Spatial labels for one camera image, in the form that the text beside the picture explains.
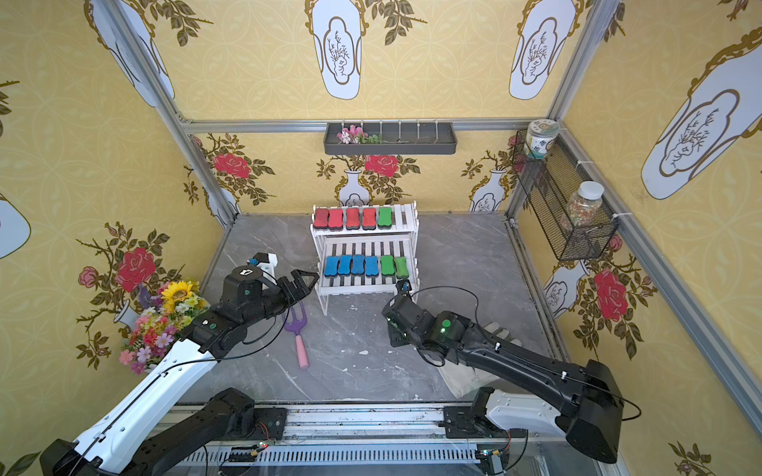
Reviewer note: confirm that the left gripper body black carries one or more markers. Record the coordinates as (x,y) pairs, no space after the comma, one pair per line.
(286,287)

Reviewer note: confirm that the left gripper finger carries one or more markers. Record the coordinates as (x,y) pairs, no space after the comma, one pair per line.
(302,281)
(290,297)

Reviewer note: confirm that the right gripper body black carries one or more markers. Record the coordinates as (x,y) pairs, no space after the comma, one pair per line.
(395,309)

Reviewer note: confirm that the red eraser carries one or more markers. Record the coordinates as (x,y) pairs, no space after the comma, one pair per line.
(369,218)
(352,218)
(321,218)
(336,219)

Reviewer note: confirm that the green eraser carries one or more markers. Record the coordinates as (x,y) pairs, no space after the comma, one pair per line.
(387,265)
(401,268)
(385,217)

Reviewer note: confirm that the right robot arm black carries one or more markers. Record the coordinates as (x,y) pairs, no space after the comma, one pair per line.
(587,397)

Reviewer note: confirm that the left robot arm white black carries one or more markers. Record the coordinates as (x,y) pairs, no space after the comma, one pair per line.
(121,444)

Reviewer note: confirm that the white two-tier slatted shelf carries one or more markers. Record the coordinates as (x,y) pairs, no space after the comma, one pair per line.
(365,249)

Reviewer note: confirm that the blue eraser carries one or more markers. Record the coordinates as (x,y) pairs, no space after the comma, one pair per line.
(344,267)
(371,267)
(357,265)
(331,267)

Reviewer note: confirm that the grey work glove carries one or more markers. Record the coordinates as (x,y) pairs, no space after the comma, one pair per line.
(462,380)

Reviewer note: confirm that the flower arrangement white fence planter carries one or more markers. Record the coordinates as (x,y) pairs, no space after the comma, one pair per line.
(158,327)

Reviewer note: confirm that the small pink flower sprig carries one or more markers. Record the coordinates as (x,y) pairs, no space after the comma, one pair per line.
(357,135)

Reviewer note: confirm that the clear jar white lid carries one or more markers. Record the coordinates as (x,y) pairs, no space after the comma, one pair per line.
(583,205)

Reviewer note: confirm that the jar with green label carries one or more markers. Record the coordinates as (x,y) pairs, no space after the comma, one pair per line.
(540,137)

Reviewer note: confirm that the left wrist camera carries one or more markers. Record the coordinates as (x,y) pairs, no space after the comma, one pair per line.
(267,262)

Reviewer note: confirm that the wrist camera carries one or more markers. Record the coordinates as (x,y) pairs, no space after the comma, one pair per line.
(267,262)
(403,287)

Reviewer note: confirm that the purple garden fork pink handle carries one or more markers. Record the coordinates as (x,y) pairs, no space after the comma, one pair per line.
(295,323)

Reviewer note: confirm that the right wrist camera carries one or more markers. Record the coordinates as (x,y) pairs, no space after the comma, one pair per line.
(403,287)

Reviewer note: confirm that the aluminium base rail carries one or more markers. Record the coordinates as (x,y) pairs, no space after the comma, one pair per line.
(319,423)

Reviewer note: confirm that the white slotted cable duct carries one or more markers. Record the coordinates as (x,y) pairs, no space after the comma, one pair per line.
(314,455)

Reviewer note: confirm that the dark grey wall tray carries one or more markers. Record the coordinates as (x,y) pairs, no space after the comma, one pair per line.
(400,137)

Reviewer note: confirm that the black wire wall basket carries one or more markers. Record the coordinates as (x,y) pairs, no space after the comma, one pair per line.
(547,185)

